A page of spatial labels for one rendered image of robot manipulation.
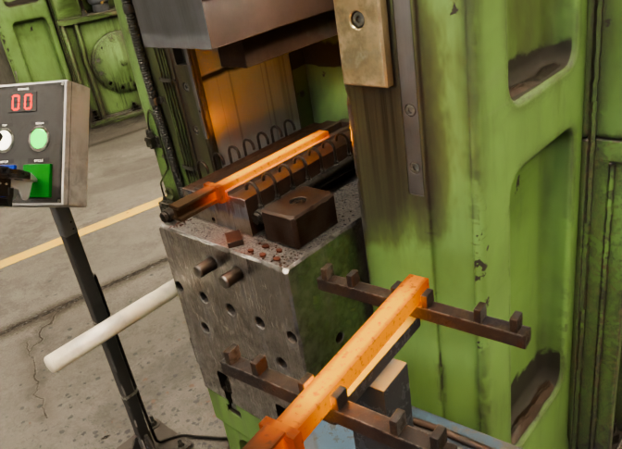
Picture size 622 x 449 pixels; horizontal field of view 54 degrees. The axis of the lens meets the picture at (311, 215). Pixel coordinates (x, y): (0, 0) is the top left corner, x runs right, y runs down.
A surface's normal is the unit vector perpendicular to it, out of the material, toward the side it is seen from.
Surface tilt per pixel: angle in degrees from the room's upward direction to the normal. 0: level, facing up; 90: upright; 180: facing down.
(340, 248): 90
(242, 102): 90
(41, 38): 90
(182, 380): 0
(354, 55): 90
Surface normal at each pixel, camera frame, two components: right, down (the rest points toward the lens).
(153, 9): -0.66, 0.42
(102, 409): -0.15, -0.88
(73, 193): 0.95, 0.00
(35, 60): 0.50, 0.32
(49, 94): -0.32, -0.04
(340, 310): 0.74, 0.20
